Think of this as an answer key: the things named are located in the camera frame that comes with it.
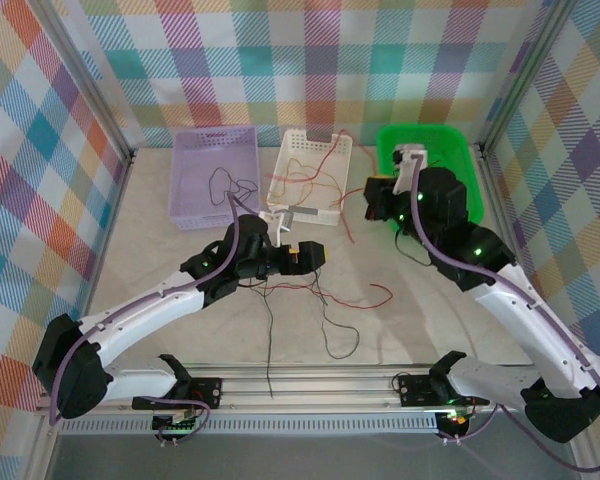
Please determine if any green thin cable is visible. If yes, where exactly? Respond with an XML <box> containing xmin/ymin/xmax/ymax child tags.
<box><xmin>310</xmin><ymin>269</ymin><xmax>362</xmax><ymax>360</ymax></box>

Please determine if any yellow thin cable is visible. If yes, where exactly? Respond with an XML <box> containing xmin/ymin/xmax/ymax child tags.
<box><xmin>265</xmin><ymin>177</ymin><xmax>341</xmax><ymax>209</ymax></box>

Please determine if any long black thin cable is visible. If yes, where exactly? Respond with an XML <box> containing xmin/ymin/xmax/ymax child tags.
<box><xmin>264</xmin><ymin>274</ymin><xmax>277</xmax><ymax>400</ymax></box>

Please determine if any green plastic basket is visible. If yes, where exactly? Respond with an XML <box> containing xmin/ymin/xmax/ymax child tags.
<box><xmin>376</xmin><ymin>123</ymin><xmax>485</xmax><ymax>236</ymax></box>

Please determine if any white plastic basket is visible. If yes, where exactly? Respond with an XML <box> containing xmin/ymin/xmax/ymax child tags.
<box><xmin>265</xmin><ymin>127</ymin><xmax>354</xmax><ymax>229</ymax></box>

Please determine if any purple plastic basket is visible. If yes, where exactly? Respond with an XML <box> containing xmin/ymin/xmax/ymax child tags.
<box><xmin>168</xmin><ymin>124</ymin><xmax>261</xmax><ymax>232</ymax></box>

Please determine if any small circuit board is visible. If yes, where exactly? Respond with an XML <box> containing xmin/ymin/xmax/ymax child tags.
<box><xmin>437</xmin><ymin>408</ymin><xmax>471</xmax><ymax>446</ymax></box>
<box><xmin>152</xmin><ymin>407</ymin><xmax>204</xmax><ymax>449</ymax></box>

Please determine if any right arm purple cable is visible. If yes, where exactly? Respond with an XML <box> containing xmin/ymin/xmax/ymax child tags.
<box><xmin>409</xmin><ymin>152</ymin><xmax>600</xmax><ymax>474</ymax></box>

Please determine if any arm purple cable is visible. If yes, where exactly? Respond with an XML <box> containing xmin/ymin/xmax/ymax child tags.
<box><xmin>48</xmin><ymin>192</ymin><xmax>241</xmax><ymax>446</ymax></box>
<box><xmin>409</xmin><ymin>152</ymin><xmax>600</xmax><ymax>474</ymax></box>

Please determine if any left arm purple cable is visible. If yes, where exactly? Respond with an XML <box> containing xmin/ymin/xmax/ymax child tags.
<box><xmin>48</xmin><ymin>192</ymin><xmax>241</xmax><ymax>446</ymax></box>

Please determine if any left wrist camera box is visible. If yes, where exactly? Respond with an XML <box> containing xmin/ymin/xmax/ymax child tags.
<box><xmin>258</xmin><ymin>208</ymin><xmax>295</xmax><ymax>247</ymax></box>

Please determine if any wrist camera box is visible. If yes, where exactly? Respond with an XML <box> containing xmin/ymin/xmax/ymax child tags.
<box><xmin>391</xmin><ymin>143</ymin><xmax>428</xmax><ymax>195</ymax></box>
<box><xmin>258</xmin><ymin>208</ymin><xmax>295</xmax><ymax>247</ymax></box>

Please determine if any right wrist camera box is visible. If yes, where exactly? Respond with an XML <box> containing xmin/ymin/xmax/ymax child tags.
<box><xmin>391</xmin><ymin>143</ymin><xmax>428</xmax><ymax>195</ymax></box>

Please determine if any aluminium side rail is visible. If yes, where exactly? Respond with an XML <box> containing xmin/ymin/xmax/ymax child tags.
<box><xmin>74</xmin><ymin>149</ymin><xmax>137</xmax><ymax>351</ymax></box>
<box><xmin>478</xmin><ymin>144</ymin><xmax>519</xmax><ymax>261</ymax></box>

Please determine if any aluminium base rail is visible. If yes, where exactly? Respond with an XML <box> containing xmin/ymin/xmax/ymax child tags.
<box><xmin>33</xmin><ymin>363</ymin><xmax>589</xmax><ymax>417</ymax></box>

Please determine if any aluminium frame post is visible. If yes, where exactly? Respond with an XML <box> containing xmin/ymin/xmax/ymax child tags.
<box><xmin>32</xmin><ymin>0</ymin><xmax>137</xmax><ymax>166</ymax></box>
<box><xmin>477</xmin><ymin>0</ymin><xmax>579</xmax><ymax>156</ymax></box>

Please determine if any perforated cable duct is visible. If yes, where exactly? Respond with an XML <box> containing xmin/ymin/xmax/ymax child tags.
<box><xmin>58</xmin><ymin>417</ymin><xmax>442</xmax><ymax>437</ymax></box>

